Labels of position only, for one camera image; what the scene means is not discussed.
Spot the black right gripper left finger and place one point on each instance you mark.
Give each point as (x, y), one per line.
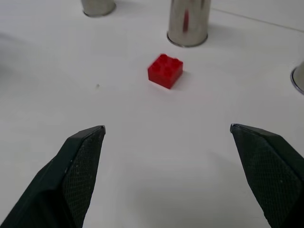
(59, 175)

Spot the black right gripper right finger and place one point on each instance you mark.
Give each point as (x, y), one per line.
(270, 171)

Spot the red toy building brick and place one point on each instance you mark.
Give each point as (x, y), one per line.
(165, 71)

